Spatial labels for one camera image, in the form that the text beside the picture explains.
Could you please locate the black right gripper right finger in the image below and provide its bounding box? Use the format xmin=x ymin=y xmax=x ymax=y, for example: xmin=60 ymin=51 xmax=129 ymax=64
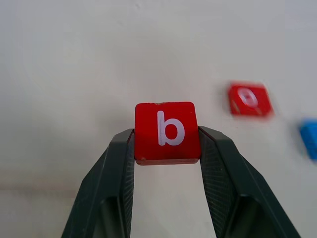
xmin=198 ymin=125 xmax=302 ymax=238

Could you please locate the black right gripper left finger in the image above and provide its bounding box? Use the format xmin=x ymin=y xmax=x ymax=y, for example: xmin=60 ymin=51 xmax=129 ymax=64
xmin=61 ymin=128 xmax=136 ymax=238

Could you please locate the red letter b block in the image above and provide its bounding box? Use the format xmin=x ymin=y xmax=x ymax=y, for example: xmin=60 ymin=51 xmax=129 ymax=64
xmin=134 ymin=101 xmax=202 ymax=166

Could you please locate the blue letter block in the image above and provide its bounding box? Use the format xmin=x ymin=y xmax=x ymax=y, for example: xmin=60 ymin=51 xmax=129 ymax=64
xmin=299 ymin=117 xmax=317 ymax=160

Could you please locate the red letter o block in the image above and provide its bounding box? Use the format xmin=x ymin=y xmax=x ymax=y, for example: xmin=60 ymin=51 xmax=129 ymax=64
xmin=227 ymin=81 xmax=275 ymax=118

